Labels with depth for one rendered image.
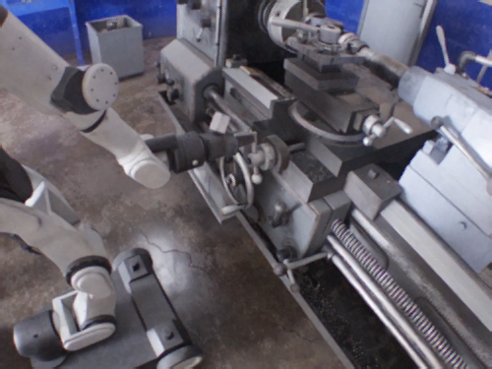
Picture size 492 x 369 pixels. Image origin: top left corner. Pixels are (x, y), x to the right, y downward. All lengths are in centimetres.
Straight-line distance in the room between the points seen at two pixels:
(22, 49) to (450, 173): 91
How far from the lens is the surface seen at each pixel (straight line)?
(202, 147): 72
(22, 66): 48
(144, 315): 133
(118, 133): 61
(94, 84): 53
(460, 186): 86
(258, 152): 84
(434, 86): 90
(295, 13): 129
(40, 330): 125
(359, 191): 88
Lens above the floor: 139
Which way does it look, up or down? 43 degrees down
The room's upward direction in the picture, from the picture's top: 7 degrees clockwise
